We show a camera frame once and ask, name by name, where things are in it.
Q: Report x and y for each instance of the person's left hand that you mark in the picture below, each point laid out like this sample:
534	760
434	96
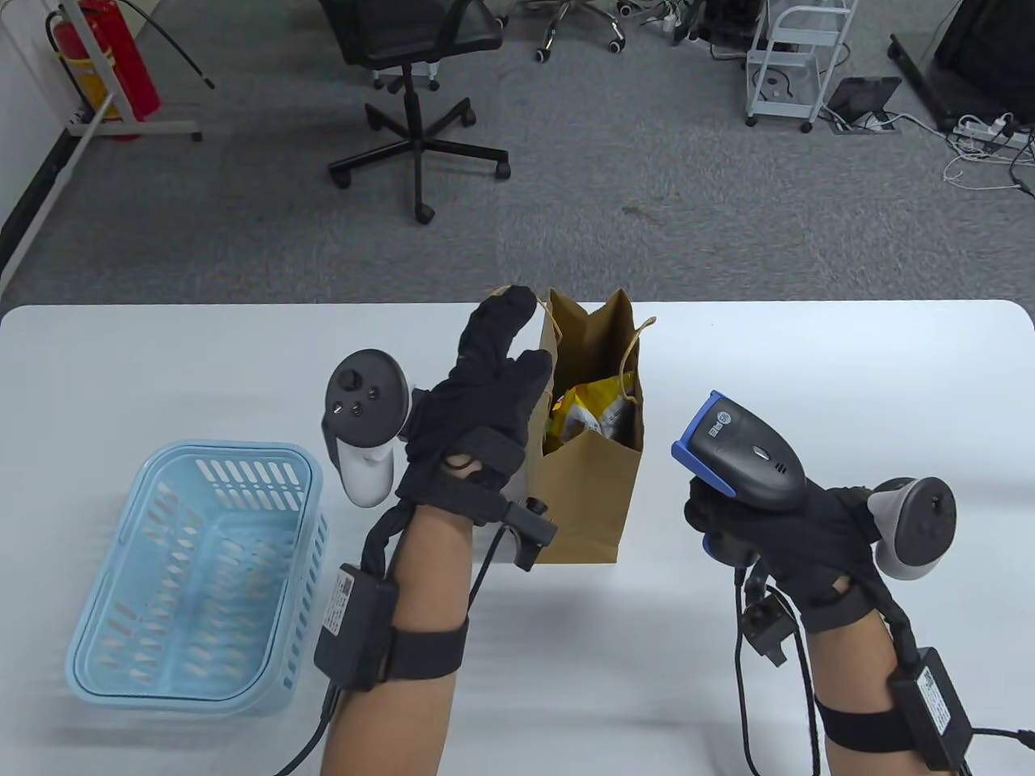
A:
477	404

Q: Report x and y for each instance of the brown paper bag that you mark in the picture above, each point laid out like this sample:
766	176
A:
582	517

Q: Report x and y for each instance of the black office chair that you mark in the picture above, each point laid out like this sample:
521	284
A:
416	145

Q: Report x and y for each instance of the black wrist sensor box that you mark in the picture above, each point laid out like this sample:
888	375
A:
356	626
930	711

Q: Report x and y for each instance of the white power strip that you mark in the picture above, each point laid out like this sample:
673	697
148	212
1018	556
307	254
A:
990	133

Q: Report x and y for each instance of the chrome chair base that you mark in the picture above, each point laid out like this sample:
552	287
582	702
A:
552	32

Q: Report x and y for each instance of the white black left hand controller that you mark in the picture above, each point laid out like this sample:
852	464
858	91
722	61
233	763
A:
364	396

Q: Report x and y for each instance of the white black right hand controller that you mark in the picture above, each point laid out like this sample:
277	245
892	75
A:
918	517

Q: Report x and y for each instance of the black right wrist sensor box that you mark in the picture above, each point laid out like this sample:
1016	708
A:
930	711

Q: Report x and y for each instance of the yellow bag of chips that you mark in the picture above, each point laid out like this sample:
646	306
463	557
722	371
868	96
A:
590	404

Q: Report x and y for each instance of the light blue plastic basket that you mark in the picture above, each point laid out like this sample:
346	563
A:
303	469

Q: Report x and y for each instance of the white metal cart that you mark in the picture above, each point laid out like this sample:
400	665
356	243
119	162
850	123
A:
796	48

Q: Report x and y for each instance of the person's right hand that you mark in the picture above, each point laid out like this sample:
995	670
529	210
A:
808	533

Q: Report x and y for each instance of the black equipment stand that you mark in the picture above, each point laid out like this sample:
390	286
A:
982	40

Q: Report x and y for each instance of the white metal extinguisher stand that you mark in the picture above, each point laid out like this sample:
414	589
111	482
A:
137	127

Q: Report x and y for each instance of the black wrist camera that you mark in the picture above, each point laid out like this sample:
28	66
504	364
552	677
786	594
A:
768	630
530	537

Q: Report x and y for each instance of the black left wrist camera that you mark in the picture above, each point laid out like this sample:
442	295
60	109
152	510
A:
530	537

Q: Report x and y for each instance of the red fire extinguisher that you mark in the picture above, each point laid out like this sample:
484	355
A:
121	65

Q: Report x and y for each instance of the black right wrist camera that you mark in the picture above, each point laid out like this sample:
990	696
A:
768	630

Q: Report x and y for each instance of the black left wrist sensor box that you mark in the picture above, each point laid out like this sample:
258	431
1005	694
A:
356	626

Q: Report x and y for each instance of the black floor outlet box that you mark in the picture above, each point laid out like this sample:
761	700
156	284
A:
861	97

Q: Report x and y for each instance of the black blue barcode scanner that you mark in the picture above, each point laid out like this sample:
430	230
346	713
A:
744	444

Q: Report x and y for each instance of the white black hand controller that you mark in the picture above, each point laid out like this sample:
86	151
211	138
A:
918	517
364	396

